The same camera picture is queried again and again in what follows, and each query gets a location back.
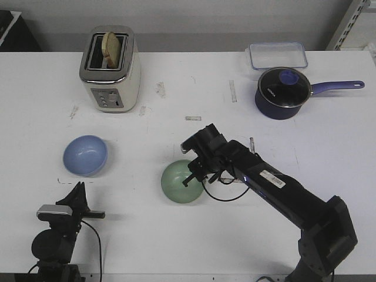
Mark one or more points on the blue bowl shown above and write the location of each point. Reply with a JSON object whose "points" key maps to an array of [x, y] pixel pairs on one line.
{"points": [[85, 156]]}

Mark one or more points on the grey metal shelf upright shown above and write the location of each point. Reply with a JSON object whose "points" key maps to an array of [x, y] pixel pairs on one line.
{"points": [[356, 31]]}

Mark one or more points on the glass pot lid blue knob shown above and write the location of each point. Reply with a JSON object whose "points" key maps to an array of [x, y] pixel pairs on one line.
{"points": [[284, 87]]}

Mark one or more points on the green bowl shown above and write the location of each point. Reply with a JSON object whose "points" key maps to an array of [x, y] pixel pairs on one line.
{"points": [[172, 183]]}

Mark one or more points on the cream and chrome toaster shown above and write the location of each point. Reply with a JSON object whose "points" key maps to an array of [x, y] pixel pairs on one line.
{"points": [[112, 90]]}

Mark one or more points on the clear plastic food container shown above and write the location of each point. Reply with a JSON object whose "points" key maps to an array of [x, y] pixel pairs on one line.
{"points": [[266, 55]]}

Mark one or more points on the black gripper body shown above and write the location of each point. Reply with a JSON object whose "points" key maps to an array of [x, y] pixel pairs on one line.
{"points": [[210, 161], [70, 226]]}

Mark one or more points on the slice of toasted bread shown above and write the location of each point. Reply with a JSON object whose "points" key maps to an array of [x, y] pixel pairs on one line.
{"points": [[111, 49]]}

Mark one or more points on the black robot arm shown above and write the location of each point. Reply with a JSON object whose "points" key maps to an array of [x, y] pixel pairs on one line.
{"points": [[327, 231], [54, 246]]}

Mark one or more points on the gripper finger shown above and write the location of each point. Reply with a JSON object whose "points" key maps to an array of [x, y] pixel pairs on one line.
{"points": [[188, 179], [83, 203], [71, 197], [215, 176]]}

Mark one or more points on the dark blue saucepan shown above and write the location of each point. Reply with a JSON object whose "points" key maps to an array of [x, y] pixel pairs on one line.
{"points": [[277, 113]]}

